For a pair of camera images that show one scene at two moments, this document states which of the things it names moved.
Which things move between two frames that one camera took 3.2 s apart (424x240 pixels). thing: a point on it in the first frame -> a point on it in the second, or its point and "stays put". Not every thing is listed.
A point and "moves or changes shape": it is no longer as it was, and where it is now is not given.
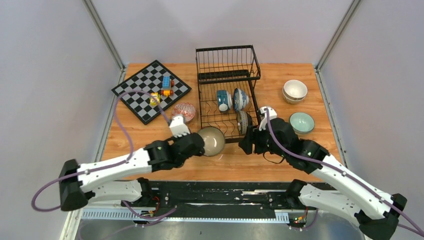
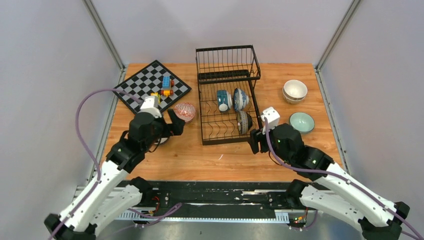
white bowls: (294, 91) stays put
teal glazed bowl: (224, 100) stays put
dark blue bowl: (214, 140) moves or changes shape
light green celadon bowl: (302, 130) stays put
